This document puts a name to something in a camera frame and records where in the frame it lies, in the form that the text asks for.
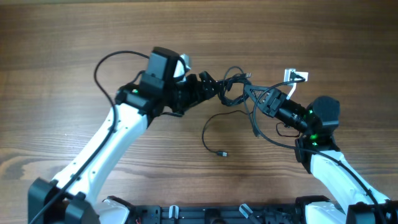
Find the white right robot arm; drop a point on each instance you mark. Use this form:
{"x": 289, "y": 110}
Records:
{"x": 356, "y": 200}

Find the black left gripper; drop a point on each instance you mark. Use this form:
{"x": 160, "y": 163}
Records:
{"x": 194, "y": 93}

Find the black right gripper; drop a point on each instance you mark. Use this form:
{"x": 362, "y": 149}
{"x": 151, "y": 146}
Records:
{"x": 270, "y": 101}

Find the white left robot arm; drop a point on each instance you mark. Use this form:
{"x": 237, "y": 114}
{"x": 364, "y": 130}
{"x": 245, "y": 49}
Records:
{"x": 166, "y": 86}

